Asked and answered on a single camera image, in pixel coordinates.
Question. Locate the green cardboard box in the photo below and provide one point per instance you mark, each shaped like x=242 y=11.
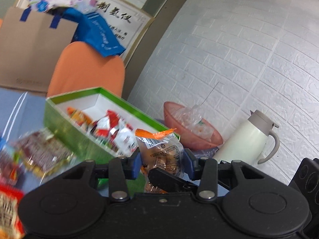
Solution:
x=94 y=102

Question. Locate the brown yellow nut packet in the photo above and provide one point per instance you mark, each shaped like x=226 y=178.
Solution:
x=42 y=153

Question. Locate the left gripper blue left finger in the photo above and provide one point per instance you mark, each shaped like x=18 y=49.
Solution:
x=118 y=171

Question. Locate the orange snack bag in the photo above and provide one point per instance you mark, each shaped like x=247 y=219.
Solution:
x=79 y=118

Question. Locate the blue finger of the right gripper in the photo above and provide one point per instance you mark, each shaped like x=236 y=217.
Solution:
x=170 y=183

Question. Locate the right orange chair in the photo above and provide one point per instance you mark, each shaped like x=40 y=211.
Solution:
x=80 y=67

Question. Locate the brown paper bag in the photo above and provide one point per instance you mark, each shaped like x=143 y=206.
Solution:
x=31 y=44

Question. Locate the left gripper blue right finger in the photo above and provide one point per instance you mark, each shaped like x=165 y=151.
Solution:
x=210 y=173

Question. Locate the red twist snack bag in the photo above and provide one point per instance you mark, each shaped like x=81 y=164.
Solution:
x=11 y=226

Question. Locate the white red chocolate packet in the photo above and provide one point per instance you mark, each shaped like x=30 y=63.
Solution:
x=114 y=132

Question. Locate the blue fabric bag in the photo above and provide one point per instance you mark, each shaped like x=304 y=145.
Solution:
x=93 y=30

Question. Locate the clear orange-top snack packet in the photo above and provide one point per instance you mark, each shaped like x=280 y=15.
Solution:
x=162 y=149

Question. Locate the clear dried fruit packet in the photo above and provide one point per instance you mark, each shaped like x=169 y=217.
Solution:
x=10 y=165

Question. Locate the white thermos jug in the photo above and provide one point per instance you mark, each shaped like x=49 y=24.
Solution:
x=249 y=139

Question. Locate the pink glass bowl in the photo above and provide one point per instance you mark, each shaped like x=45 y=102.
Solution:
x=194 y=131

